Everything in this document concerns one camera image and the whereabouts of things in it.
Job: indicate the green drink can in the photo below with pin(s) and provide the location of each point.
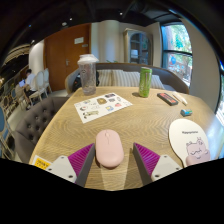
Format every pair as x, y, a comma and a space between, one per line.
145, 82

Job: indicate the grey curved sofa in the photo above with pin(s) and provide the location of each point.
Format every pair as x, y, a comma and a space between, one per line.
166, 76

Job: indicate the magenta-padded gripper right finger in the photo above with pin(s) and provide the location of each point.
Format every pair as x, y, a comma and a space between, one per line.
148, 159

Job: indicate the arched glass-door cabinet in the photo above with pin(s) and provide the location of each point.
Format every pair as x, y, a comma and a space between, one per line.
139, 46

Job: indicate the grey tufted armchair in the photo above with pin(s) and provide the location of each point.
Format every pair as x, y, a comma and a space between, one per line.
35, 123

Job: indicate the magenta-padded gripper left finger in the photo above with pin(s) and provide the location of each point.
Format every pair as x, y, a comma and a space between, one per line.
80, 160

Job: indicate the row of white chairs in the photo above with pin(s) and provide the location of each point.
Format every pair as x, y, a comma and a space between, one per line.
41, 81

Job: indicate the black backpack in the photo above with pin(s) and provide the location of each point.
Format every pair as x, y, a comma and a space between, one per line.
76, 82

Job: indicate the white squeeze tube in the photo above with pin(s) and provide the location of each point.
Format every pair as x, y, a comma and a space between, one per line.
180, 98

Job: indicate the yellow label sticker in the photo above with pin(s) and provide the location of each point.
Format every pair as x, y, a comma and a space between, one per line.
40, 162

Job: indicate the blue-backed chair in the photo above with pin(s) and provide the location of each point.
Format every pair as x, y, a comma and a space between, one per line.
4, 130

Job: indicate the dark-framed window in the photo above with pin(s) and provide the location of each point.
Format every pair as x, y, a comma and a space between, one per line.
176, 53
220, 103

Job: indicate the person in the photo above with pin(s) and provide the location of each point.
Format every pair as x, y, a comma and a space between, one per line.
30, 81

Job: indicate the clear shaker bottle white lid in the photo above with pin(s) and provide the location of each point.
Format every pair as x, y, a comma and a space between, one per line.
88, 76

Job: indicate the brown wooden door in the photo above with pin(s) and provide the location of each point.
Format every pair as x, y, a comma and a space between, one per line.
61, 53

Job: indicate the round white cartoon mouse pad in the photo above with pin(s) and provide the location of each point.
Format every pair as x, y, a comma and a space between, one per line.
186, 136

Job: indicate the pink computer mouse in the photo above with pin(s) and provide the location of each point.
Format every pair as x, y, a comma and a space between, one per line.
109, 148

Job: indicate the white sticker sheet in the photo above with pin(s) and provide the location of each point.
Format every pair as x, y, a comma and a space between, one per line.
101, 106

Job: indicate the small teal eraser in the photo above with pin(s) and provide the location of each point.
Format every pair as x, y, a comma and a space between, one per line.
186, 112

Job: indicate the black red flat case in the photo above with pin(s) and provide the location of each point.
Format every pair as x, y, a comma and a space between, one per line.
167, 99

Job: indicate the striped cushion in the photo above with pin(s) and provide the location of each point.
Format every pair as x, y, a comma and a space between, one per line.
156, 82
126, 79
105, 78

